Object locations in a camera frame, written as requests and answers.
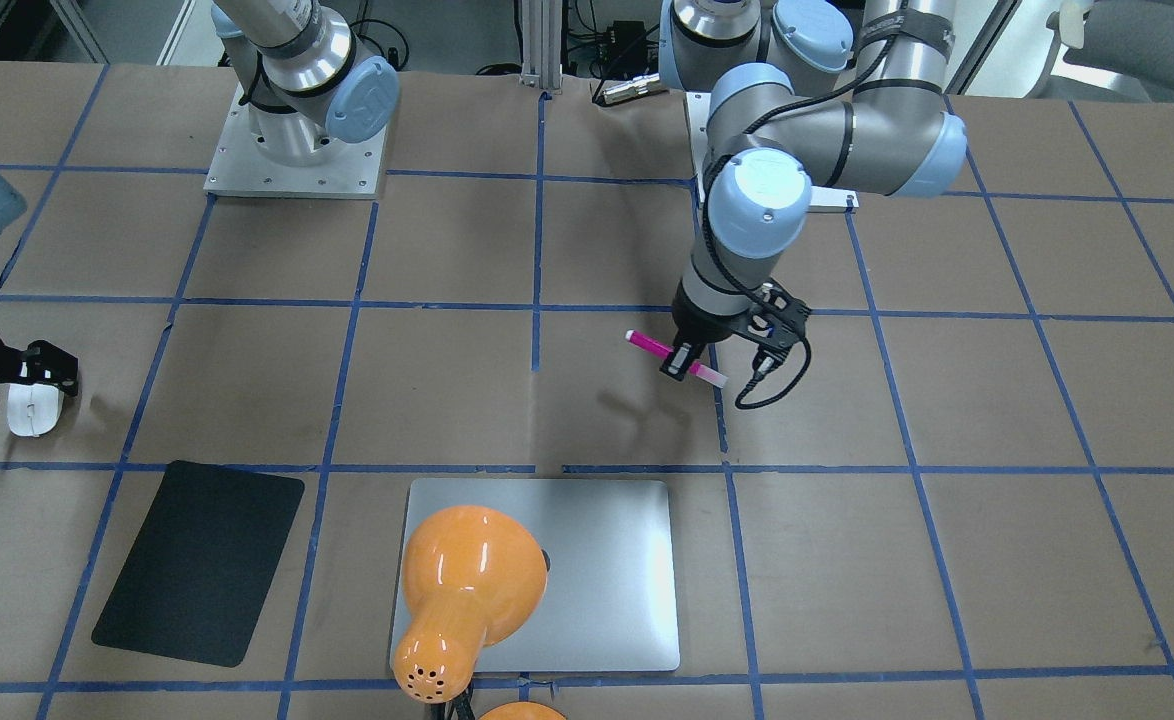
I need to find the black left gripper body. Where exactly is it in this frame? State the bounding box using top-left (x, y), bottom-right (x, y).
top-left (672, 281), bottom-right (748, 346)

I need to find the pink highlighter pen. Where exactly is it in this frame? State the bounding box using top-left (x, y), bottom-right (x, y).
top-left (625, 329), bottom-right (728, 388)

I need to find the white computer mouse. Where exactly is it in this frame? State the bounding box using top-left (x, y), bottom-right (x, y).
top-left (6, 383), bottom-right (63, 438)

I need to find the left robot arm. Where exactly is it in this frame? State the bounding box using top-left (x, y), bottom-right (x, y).
top-left (659, 1), bottom-right (967, 379)

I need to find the black mousepad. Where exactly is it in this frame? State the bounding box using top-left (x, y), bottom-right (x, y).
top-left (90, 460), bottom-right (305, 667)

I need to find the silver closed laptop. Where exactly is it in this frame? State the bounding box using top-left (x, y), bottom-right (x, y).
top-left (405, 477), bottom-right (680, 674)

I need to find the orange desk lamp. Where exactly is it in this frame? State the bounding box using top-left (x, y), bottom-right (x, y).
top-left (390, 505), bottom-right (549, 719)

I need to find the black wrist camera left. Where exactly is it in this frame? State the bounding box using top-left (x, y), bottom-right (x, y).
top-left (748, 280), bottom-right (812, 351)

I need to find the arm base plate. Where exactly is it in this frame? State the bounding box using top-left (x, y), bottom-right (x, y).
top-left (203, 87), bottom-right (390, 200)
top-left (684, 90), bottom-right (861, 215)

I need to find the aluminium frame post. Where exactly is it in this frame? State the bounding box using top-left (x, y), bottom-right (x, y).
top-left (514, 0), bottom-right (567, 96)

